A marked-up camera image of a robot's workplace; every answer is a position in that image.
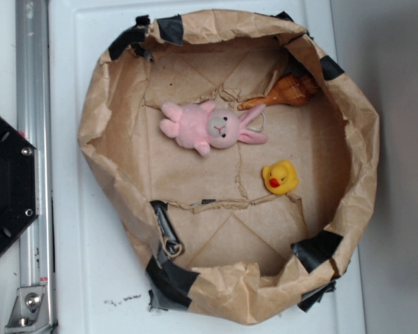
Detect yellow rubber duck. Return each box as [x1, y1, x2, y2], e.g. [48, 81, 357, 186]
[262, 160, 300, 195]

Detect brown paper bag bin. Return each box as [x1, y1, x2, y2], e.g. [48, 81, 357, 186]
[78, 10, 380, 325]

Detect pink plush bunny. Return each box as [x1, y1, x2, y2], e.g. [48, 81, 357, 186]
[160, 101, 268, 157]

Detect aluminium extrusion rail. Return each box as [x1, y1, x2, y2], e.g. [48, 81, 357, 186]
[15, 1, 58, 333]

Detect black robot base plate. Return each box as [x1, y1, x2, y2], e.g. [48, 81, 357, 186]
[0, 116, 38, 257]

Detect metal corner bracket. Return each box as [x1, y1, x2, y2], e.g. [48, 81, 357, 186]
[4, 286, 49, 333]

